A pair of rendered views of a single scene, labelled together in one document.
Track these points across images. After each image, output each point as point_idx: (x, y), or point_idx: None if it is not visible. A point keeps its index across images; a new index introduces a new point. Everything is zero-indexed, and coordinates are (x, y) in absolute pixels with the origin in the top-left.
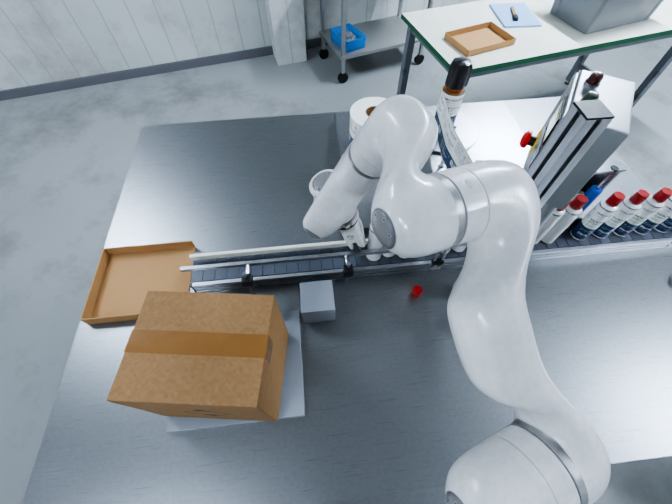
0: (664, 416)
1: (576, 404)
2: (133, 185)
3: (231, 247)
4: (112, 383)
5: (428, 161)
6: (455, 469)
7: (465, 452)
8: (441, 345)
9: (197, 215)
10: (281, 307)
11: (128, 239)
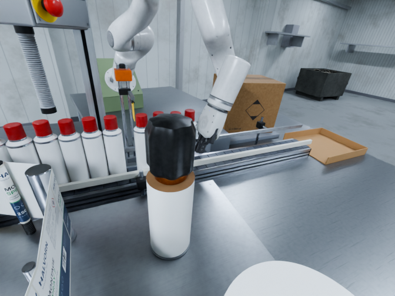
0: (2, 134)
1: (56, 133)
2: None
3: (302, 168)
4: (281, 123)
5: None
6: (153, 34)
7: (149, 37)
8: (131, 143)
9: (360, 184)
10: (236, 146)
11: (371, 162)
